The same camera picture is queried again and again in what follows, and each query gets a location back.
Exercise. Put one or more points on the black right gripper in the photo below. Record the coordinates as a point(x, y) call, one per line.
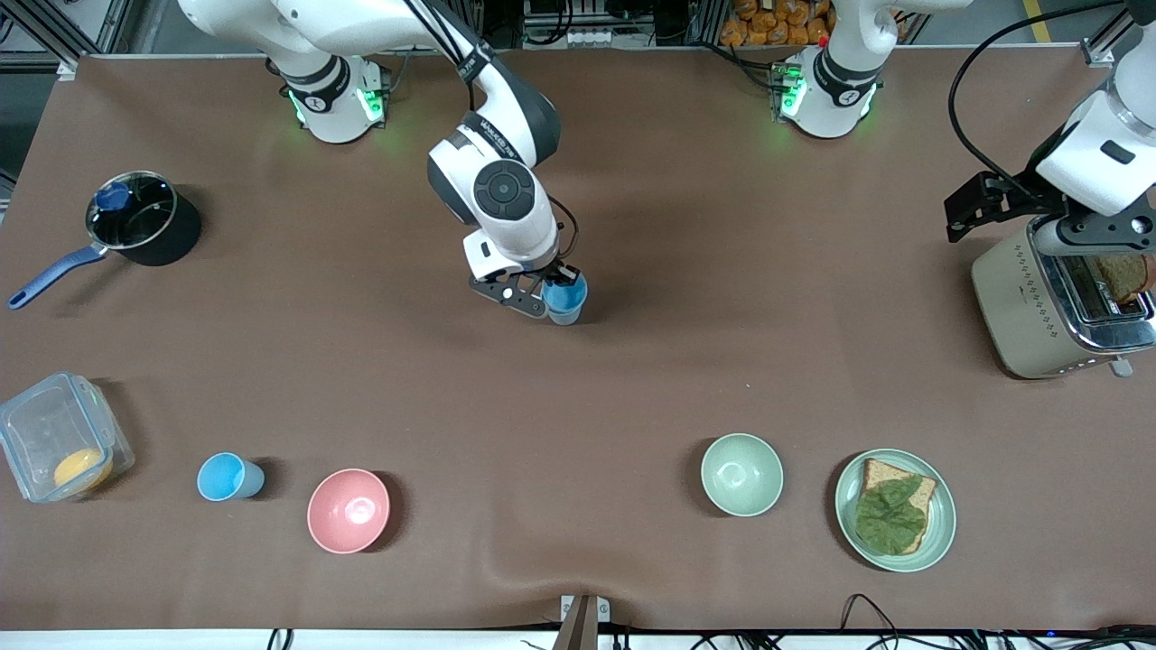
point(561, 272)

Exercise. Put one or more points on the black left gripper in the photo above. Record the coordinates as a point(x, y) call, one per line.
point(1013, 196)

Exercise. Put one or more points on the plain light blue cup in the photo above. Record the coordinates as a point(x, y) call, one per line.
point(222, 477)
point(567, 296)

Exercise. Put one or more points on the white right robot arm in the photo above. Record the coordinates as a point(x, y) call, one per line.
point(506, 194)

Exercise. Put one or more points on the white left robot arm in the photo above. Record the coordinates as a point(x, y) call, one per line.
point(840, 81)

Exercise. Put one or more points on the beige and chrome toaster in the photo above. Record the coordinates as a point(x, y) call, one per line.
point(1020, 316)

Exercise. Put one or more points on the brown table cloth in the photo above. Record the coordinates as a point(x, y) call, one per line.
point(578, 406)

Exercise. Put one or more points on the toast slice in toaster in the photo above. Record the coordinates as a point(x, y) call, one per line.
point(1120, 275)

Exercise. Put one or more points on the bag of orange snacks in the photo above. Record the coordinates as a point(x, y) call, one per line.
point(777, 23)

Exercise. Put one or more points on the pale green bowl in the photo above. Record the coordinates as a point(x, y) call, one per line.
point(741, 475)

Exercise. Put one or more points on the brown bread slice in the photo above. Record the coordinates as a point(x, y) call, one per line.
point(878, 471)

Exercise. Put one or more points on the pink bowl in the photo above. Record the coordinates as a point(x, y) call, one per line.
point(348, 510)

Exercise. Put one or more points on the pale green plate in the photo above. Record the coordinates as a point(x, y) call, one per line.
point(944, 524)

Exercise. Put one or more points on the green lettuce leaf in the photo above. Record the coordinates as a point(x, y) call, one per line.
point(890, 519)

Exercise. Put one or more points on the dark blue small item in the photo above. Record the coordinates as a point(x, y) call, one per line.
point(113, 196)

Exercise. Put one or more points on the yellow orange round food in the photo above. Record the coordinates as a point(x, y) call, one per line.
point(79, 469)

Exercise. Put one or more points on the clear plastic food container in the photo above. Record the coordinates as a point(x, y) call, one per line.
point(36, 424)

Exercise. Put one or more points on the metal table corner bracket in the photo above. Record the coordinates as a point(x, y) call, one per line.
point(68, 69)
point(1100, 54)

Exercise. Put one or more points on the grey metal edge bracket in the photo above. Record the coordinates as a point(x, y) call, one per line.
point(602, 609)

